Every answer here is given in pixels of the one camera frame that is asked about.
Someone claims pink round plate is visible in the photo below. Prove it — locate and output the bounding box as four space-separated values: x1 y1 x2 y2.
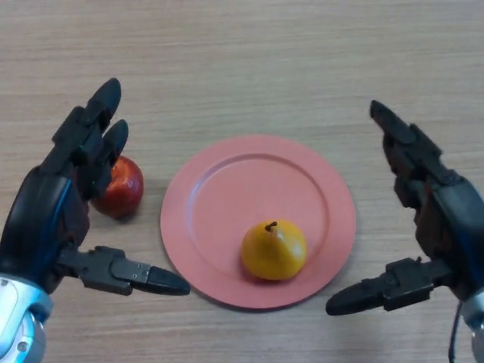
160 135 357 312

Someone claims yellow pear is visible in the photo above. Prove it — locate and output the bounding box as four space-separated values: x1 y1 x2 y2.
240 221 308 281

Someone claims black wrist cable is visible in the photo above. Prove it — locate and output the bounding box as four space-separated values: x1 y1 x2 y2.
448 300 464 363

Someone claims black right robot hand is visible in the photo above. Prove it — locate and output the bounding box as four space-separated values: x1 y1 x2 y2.
325 100 484 317

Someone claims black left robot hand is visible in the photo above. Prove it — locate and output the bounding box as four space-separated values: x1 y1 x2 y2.
0 78 191 296

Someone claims red apple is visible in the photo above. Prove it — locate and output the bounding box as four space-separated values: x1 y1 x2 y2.
90 154 145 219

